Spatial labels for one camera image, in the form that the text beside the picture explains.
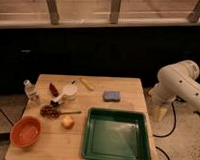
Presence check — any wooden chair leg middle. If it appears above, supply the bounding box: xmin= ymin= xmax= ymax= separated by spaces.
xmin=109 ymin=0 xmax=121 ymax=24

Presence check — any yellow banana piece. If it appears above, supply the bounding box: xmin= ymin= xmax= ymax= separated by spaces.
xmin=80 ymin=78 xmax=94 ymax=91

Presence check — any wooden chair leg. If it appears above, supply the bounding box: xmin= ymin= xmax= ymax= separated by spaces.
xmin=187 ymin=0 xmax=200 ymax=23
xmin=109 ymin=0 xmax=121 ymax=24
xmin=46 ymin=0 xmax=59 ymax=25

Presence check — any green plastic tray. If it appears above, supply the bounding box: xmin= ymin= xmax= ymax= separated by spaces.
xmin=81 ymin=107 xmax=151 ymax=160

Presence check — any small yellow apple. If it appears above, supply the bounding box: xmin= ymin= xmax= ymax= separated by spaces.
xmin=62 ymin=116 xmax=75 ymax=129

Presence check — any wooden chair leg right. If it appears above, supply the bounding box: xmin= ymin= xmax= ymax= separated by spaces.
xmin=187 ymin=0 xmax=200 ymax=23

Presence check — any black cable near floor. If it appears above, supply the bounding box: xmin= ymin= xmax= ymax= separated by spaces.
xmin=154 ymin=145 xmax=176 ymax=160

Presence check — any wooden chair leg left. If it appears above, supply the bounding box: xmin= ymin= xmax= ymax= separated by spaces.
xmin=46 ymin=0 xmax=59 ymax=25

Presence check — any orange bowl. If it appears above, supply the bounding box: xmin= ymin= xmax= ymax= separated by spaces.
xmin=10 ymin=115 xmax=41 ymax=148

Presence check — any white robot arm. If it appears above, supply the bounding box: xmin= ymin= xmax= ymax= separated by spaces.
xmin=151 ymin=60 xmax=200 ymax=117

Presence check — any spoon with brown beans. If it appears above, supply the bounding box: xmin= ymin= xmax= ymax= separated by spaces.
xmin=40 ymin=105 xmax=80 ymax=120

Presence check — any white dish brush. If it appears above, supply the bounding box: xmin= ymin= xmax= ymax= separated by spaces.
xmin=50 ymin=82 xmax=78 ymax=107

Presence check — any clear spray bottle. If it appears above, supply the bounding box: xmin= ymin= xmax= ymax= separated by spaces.
xmin=23 ymin=79 xmax=41 ymax=105

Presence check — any blue sponge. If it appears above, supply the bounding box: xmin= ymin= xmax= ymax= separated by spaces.
xmin=104 ymin=91 xmax=121 ymax=102

